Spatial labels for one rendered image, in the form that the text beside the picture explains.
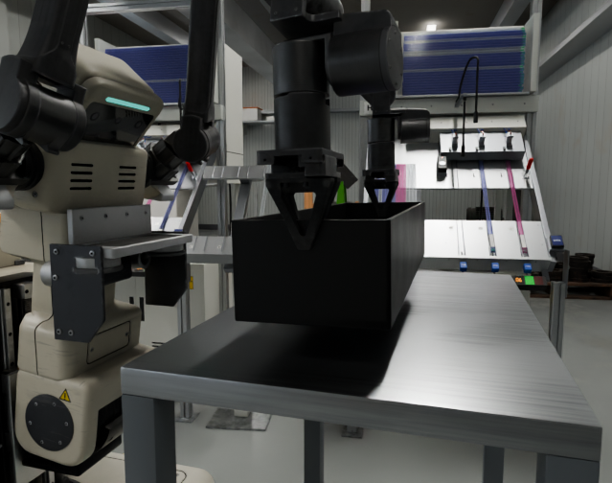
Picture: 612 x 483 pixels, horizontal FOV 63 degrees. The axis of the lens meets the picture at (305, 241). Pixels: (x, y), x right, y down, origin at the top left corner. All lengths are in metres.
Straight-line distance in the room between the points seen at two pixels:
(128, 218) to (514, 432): 0.77
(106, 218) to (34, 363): 0.28
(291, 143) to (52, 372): 0.65
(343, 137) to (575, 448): 10.30
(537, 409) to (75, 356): 0.75
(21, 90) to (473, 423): 0.63
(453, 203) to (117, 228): 9.83
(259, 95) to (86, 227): 10.32
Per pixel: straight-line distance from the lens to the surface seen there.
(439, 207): 10.57
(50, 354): 0.98
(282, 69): 0.51
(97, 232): 0.94
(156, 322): 2.54
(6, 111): 0.74
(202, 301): 2.42
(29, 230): 1.00
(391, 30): 0.49
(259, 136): 11.04
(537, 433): 0.47
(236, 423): 2.21
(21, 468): 1.19
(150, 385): 0.56
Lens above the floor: 0.99
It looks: 6 degrees down
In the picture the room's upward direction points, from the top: straight up
